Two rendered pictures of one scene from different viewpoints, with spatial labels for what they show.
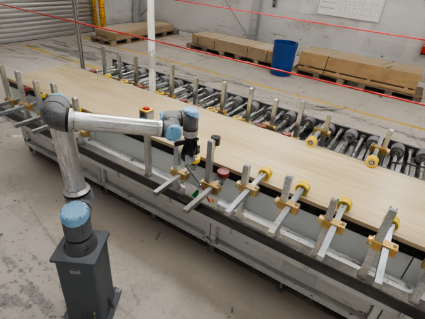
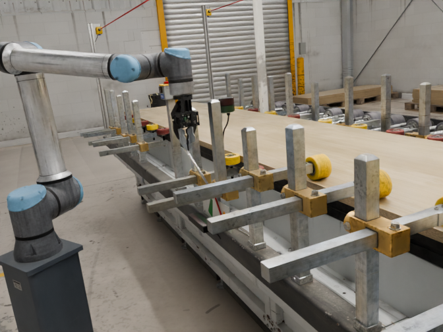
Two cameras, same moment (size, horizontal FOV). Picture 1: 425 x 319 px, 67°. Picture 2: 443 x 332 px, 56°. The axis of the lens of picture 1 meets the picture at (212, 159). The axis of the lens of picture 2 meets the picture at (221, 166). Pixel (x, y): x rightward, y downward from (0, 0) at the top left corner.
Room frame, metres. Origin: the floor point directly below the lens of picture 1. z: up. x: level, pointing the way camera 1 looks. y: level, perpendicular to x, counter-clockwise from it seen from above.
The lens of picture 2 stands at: (0.48, -0.88, 1.32)
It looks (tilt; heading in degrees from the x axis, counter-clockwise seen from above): 15 degrees down; 37
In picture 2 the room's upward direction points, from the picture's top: 5 degrees counter-clockwise
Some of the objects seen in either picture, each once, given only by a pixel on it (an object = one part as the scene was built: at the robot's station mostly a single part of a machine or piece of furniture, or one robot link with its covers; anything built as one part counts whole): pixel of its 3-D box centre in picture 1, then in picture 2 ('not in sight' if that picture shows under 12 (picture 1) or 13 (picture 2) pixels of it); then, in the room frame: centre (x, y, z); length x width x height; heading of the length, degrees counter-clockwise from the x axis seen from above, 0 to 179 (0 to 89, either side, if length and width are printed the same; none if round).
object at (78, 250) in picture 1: (80, 238); (36, 240); (1.30, 0.72, 0.65); 0.19 x 0.19 x 0.10
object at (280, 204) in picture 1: (286, 204); (302, 199); (1.41, -0.44, 0.95); 0.13 x 0.06 x 0.05; 60
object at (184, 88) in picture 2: (190, 132); (182, 88); (1.66, 0.14, 1.22); 0.10 x 0.09 x 0.05; 150
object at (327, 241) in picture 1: (333, 227); (373, 236); (1.26, -0.66, 0.95); 0.50 x 0.04 x 0.04; 150
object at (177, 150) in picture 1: (177, 165); (196, 163); (1.80, 0.23, 0.89); 0.03 x 0.03 x 0.48; 60
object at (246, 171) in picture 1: (241, 197); (254, 200); (1.55, -0.20, 0.86); 0.03 x 0.03 x 0.48; 60
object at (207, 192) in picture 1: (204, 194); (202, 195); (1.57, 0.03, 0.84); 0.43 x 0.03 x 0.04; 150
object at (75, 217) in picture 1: (76, 219); (31, 209); (1.31, 0.73, 0.79); 0.17 x 0.15 x 0.18; 17
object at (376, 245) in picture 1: (381, 245); not in sight; (1.17, -0.87, 0.95); 0.13 x 0.06 x 0.05; 60
